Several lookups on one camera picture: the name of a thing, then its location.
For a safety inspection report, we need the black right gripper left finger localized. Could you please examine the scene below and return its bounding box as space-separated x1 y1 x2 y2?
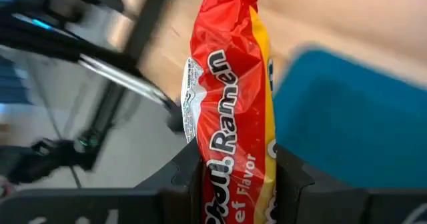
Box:
0 138 203 224

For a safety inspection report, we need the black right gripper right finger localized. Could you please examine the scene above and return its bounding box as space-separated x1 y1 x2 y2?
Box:
276 143 427 224

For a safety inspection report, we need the red beef ramen packet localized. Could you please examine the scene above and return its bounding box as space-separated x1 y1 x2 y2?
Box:
180 0 278 224

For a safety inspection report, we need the blue plastic bin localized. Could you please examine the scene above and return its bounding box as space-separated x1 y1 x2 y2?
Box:
272 45 427 190

